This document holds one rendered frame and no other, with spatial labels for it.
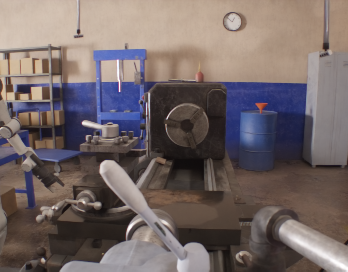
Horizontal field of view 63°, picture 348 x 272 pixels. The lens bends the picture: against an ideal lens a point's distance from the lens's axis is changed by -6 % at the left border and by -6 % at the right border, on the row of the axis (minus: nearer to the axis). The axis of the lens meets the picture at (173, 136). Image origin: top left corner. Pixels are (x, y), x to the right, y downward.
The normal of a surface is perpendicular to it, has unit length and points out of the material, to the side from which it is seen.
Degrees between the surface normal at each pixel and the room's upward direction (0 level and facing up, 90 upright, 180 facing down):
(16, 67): 90
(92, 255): 0
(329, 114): 90
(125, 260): 6
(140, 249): 6
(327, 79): 90
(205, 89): 90
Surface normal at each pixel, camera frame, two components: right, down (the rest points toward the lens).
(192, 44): -0.09, 0.18
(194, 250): 0.00, -0.98
